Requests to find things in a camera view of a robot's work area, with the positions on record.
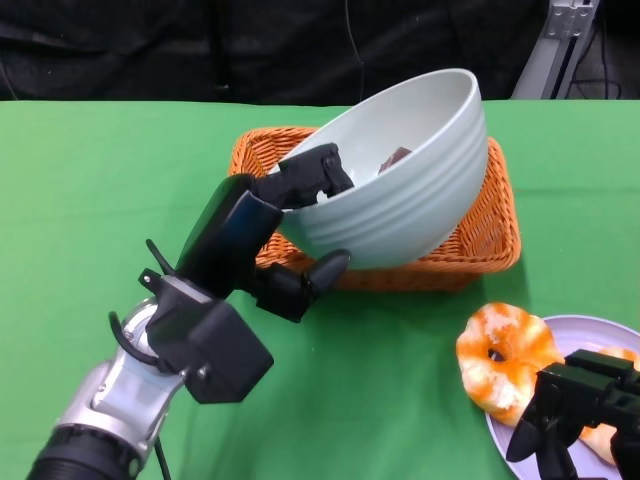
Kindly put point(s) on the lavender plate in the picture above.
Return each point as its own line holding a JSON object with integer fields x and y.
{"x": 590, "y": 335}

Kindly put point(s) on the chocolate brown layered cake slice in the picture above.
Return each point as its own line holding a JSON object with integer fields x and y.
{"x": 395, "y": 160}

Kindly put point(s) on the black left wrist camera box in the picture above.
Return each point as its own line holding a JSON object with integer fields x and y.
{"x": 215, "y": 350}

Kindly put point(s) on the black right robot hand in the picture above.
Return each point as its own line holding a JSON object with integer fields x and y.
{"x": 600, "y": 400}

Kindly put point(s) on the green tablecloth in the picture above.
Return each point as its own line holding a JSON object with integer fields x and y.
{"x": 100, "y": 175}

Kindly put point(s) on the black backdrop curtain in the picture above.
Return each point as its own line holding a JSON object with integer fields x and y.
{"x": 150, "y": 50}

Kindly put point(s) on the pale grey-green ceramic bowl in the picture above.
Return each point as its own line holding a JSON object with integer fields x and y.
{"x": 400, "y": 210}

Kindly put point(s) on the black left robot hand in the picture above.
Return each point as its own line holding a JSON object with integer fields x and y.
{"x": 225, "y": 240}

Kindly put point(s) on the aluminium frame profile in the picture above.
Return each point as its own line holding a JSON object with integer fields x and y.
{"x": 550, "y": 55}

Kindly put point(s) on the twisted orange glazed bread roll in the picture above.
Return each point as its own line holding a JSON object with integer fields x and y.
{"x": 597, "y": 440}

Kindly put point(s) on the orange wicker basket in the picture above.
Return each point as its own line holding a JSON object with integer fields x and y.
{"x": 490, "y": 225}

